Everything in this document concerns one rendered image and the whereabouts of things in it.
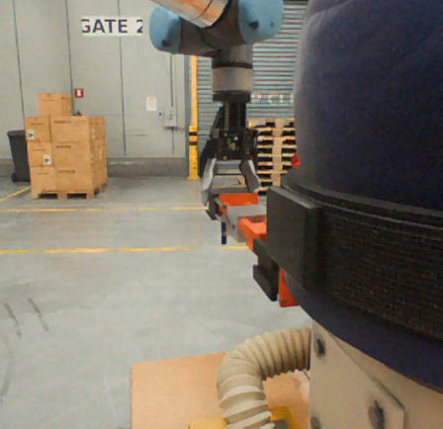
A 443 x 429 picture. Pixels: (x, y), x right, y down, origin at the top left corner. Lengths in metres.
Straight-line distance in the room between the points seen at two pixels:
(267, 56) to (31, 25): 5.14
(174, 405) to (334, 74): 0.39
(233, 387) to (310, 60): 0.28
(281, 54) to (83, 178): 5.14
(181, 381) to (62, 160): 6.74
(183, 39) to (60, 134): 6.50
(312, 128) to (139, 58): 9.48
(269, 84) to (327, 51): 9.41
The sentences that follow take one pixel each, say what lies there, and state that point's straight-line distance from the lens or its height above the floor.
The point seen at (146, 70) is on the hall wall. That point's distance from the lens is 9.60.
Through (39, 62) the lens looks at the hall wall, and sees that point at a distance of 10.14.
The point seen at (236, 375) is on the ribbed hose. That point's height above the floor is 1.15.
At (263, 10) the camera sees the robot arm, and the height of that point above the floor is 1.50.
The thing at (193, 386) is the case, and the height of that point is 1.07.
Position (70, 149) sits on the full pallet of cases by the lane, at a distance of 7.11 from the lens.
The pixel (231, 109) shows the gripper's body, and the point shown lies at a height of 1.38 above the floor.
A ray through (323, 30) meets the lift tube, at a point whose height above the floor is 1.40.
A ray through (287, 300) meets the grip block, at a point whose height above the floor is 1.18.
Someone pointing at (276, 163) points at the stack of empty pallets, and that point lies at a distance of 7.07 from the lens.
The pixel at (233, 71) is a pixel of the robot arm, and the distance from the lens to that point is 0.73.
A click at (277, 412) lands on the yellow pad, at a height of 1.09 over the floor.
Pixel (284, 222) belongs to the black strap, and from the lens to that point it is 0.18.
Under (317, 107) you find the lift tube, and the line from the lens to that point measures 0.17.
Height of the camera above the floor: 1.37
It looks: 11 degrees down
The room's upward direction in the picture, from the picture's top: straight up
